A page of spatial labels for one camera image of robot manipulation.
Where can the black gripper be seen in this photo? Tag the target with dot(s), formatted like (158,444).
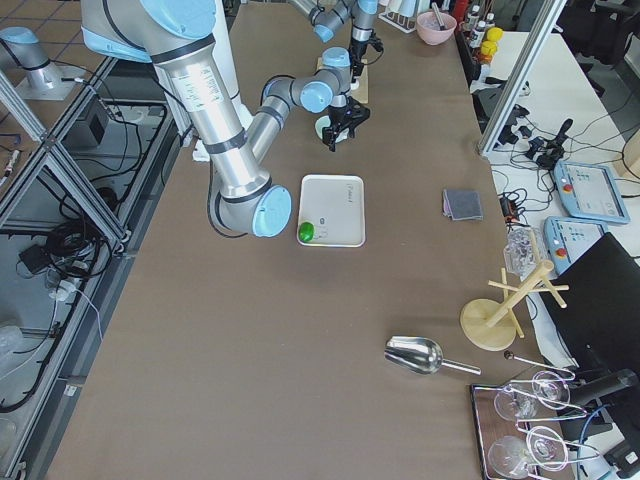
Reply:
(357,53)
(341,120)

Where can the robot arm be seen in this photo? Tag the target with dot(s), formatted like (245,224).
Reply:
(189,42)
(326,23)

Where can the light green bowl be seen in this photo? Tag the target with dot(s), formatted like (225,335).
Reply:
(324,122)

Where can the pink bowl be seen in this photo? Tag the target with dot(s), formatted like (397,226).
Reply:
(428,28)

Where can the wooden cutting board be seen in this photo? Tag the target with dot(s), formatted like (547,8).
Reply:
(363,82)

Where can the cream rabbit tray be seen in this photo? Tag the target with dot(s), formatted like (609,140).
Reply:
(335,205)

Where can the green lime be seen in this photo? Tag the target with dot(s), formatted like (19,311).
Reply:
(306,232)

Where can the folded grey cloth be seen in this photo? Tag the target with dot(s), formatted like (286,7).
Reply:
(462,204)

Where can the metal scoop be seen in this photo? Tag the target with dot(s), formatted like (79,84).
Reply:
(422,355)

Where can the wooden mug tree stand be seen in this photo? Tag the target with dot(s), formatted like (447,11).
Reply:
(493,326)

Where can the lower teach pendant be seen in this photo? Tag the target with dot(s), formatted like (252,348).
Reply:
(568,238)

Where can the teach pendant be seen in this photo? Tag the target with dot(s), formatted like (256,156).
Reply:
(568,238)
(589,192)

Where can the upper teach pendant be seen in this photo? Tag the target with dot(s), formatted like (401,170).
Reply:
(589,192)

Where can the black monitor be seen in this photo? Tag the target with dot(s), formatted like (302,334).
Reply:
(600,324)

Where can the wine glass rack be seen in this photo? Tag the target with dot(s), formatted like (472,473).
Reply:
(517,429)

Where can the aluminium frame post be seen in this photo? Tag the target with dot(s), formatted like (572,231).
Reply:
(536,39)

